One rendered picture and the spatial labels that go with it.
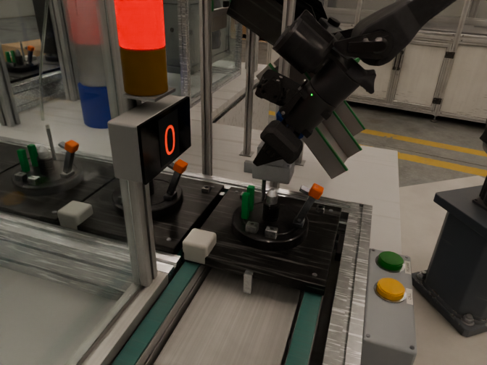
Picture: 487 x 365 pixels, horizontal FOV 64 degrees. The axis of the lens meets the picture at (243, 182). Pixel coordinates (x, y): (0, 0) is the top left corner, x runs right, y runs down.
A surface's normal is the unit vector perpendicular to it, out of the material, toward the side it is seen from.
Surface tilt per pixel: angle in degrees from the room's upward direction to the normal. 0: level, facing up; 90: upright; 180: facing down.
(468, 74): 90
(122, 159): 90
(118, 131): 90
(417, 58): 90
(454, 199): 0
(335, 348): 0
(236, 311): 0
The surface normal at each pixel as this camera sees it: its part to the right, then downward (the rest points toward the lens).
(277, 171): -0.30, 0.46
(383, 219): 0.04, -0.88
